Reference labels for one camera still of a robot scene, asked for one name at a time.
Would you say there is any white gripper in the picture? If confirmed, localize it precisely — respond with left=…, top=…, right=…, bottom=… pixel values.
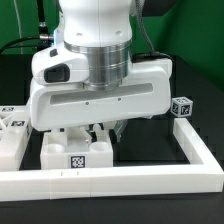
left=30, top=50, right=172, bottom=144

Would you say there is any white chair seat part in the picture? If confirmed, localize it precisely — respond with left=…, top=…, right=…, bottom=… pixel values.
left=40, top=124, right=113, bottom=170

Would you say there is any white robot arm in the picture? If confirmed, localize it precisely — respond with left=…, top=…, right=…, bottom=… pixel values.
left=30, top=0, right=172, bottom=131

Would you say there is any white tagged cube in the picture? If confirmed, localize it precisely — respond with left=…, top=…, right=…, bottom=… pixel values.
left=171, top=97, right=193, bottom=117

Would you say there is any white U-shaped frame fence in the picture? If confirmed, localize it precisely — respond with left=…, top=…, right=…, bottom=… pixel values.
left=0, top=118, right=224, bottom=202

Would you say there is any black cable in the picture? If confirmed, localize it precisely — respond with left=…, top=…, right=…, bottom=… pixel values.
left=0, top=34, right=56, bottom=56

